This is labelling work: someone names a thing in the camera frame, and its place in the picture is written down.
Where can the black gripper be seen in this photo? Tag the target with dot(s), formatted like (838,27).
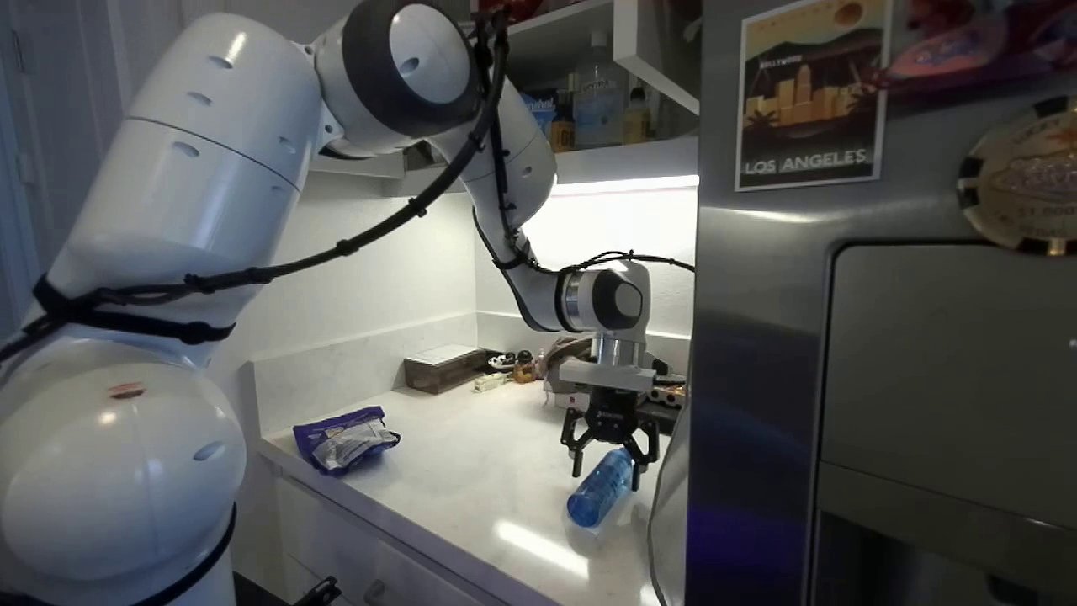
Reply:
(610,417)

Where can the blue spray bottle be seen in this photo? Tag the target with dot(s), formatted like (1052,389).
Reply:
(601,491)

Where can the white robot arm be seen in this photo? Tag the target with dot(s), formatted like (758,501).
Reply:
(119,455)

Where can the white lower cabinet drawer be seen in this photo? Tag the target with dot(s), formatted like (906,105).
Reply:
(371,564)

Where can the dark boxes stack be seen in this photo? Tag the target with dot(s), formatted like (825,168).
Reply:
(666,399)

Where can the dark flat box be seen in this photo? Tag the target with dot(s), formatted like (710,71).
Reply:
(435,372)

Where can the blue white plastic packet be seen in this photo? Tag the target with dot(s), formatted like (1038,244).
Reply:
(345,443)

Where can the stainless steel refrigerator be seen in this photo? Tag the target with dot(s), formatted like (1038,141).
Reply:
(881,401)

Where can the Los Angeles poster magnet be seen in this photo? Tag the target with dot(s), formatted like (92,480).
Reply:
(811,105)

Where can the round woven fridge magnet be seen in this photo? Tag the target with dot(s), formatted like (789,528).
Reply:
(1018,183)

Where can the white wall cabinet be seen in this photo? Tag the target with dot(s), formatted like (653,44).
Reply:
(627,79)

